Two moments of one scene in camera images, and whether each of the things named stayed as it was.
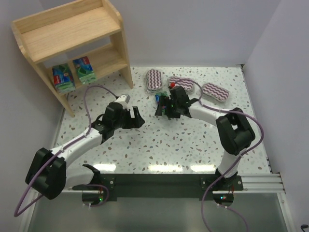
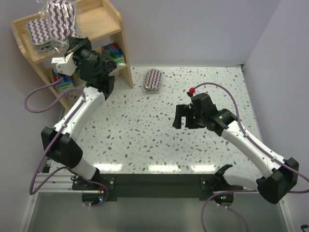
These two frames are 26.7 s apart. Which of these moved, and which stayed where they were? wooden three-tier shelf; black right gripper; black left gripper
Moved: black left gripper; black right gripper
Stayed: wooden three-tier shelf
